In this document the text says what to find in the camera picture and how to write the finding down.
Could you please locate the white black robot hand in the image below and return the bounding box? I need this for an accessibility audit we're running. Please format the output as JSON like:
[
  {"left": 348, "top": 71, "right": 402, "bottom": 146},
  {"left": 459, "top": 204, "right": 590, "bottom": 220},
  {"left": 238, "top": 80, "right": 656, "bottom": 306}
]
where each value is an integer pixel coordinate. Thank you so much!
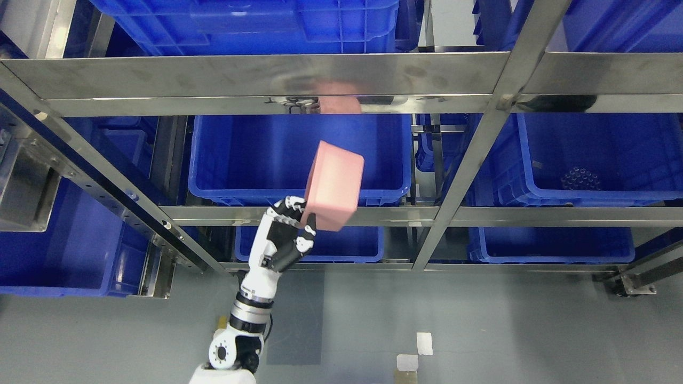
[{"left": 241, "top": 195, "right": 317, "bottom": 304}]

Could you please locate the blue left side bin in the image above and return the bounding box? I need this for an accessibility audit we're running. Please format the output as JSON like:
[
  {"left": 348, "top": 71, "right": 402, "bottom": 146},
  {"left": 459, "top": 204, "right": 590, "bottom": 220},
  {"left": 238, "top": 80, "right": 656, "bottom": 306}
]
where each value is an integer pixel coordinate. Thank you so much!
[{"left": 0, "top": 116, "right": 161, "bottom": 298}]

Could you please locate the blue center shelf bin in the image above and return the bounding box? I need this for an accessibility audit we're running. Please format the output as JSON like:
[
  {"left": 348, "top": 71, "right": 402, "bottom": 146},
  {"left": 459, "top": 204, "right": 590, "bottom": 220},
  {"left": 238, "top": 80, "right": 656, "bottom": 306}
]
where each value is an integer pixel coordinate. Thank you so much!
[{"left": 188, "top": 114, "right": 412, "bottom": 206}]

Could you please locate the blue bottom right bin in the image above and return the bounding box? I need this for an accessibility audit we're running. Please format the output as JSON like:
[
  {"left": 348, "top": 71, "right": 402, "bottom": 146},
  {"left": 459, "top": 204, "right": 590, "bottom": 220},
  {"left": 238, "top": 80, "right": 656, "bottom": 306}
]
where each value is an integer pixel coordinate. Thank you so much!
[{"left": 467, "top": 228, "right": 635, "bottom": 265}]

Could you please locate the pink plastic storage box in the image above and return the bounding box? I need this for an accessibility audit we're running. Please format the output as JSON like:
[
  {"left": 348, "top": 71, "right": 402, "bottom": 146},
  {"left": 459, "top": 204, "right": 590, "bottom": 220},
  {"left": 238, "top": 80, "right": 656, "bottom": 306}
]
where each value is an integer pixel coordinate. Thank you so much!
[{"left": 301, "top": 141, "right": 365, "bottom": 233}]

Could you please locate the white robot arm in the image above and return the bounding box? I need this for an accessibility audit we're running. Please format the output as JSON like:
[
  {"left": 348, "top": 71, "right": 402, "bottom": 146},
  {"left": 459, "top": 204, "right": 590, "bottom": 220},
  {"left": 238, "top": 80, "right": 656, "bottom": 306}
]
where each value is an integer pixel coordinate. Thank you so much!
[{"left": 189, "top": 290, "right": 274, "bottom": 383}]

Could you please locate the steel shelf rack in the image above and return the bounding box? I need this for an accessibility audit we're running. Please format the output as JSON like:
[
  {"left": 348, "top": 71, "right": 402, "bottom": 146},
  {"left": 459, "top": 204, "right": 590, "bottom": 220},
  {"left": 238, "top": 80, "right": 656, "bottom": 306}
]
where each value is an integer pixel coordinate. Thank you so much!
[{"left": 2, "top": 1, "right": 681, "bottom": 297}]

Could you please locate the blue top shelf bin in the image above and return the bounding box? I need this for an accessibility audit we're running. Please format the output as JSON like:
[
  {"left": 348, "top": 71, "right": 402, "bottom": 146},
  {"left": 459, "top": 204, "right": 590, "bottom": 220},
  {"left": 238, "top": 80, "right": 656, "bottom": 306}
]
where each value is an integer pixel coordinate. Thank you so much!
[{"left": 93, "top": 1, "right": 400, "bottom": 56}]

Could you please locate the blue bottom center bin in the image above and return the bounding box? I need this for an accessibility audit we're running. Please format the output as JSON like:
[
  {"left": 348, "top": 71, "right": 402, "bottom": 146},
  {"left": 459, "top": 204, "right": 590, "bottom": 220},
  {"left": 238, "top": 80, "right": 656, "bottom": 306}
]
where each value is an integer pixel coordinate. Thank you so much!
[{"left": 235, "top": 226, "right": 384, "bottom": 263}]

